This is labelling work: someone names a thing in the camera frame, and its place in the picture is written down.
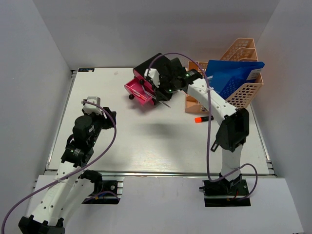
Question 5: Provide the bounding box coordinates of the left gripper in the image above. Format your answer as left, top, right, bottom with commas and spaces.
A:
82, 107, 117, 146

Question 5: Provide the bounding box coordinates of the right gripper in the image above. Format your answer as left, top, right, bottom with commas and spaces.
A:
152, 77, 177, 101

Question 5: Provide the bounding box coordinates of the dark clear pen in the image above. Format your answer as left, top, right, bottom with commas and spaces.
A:
141, 85, 171, 109

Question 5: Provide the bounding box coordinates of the black pink drawer organizer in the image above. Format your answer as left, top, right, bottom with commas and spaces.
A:
124, 53, 182, 107

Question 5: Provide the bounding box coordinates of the blue plastic folder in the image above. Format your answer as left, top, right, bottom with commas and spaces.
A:
205, 60, 265, 99

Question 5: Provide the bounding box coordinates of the long red pen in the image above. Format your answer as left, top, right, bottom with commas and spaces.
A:
132, 90, 147, 100

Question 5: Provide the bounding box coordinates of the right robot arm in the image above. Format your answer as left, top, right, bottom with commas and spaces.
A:
144, 58, 249, 195

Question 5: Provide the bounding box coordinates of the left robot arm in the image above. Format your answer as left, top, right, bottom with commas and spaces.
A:
19, 101, 117, 234

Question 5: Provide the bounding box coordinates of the orange highlighter marker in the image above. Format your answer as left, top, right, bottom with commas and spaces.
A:
195, 116, 214, 123

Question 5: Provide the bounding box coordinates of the black label sticker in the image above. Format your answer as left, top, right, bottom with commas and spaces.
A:
78, 68, 95, 73

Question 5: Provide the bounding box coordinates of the peach file rack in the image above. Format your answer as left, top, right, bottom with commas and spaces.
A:
185, 38, 263, 114

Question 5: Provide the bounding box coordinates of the green highlighter marker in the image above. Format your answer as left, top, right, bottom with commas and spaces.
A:
211, 142, 219, 152

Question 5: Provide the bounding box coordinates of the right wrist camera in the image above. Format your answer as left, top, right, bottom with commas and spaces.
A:
144, 68, 160, 88

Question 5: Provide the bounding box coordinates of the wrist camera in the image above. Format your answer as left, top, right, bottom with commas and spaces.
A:
81, 96, 102, 115
144, 68, 160, 88

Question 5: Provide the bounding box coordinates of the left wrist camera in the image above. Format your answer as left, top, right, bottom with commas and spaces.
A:
81, 96, 102, 115

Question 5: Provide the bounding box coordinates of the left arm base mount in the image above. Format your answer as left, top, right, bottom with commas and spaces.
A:
79, 170, 122, 205

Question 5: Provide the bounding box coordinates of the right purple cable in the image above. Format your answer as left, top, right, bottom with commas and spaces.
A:
148, 52, 258, 202

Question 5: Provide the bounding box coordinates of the purple cable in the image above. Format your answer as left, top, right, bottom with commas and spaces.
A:
148, 52, 258, 202
1, 99, 120, 234

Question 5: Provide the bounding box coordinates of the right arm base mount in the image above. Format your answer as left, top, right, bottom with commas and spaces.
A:
199, 179, 251, 207

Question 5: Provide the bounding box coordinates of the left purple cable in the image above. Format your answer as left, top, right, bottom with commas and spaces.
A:
1, 99, 120, 234

